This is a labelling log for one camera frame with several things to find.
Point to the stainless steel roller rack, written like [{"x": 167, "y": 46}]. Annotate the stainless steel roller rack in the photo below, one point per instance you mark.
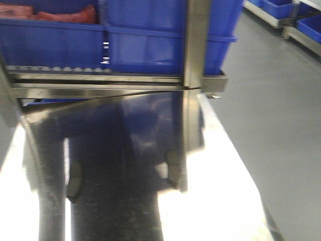
[{"x": 24, "y": 82}]

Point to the large blue crate right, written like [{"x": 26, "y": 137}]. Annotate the large blue crate right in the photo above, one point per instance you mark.
[{"x": 148, "y": 36}]

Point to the dark brake pad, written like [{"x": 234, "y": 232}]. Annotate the dark brake pad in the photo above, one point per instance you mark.
[
  {"x": 177, "y": 175},
  {"x": 75, "y": 180}
]

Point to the large blue crate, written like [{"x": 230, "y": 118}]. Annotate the large blue crate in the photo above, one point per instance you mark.
[
  {"x": 32, "y": 42},
  {"x": 148, "y": 36}
]

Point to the steel shelving with bins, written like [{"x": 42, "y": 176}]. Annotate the steel shelving with bins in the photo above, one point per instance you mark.
[{"x": 300, "y": 20}]

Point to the large blue crate left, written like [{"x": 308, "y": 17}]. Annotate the large blue crate left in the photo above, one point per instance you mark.
[{"x": 32, "y": 42}]

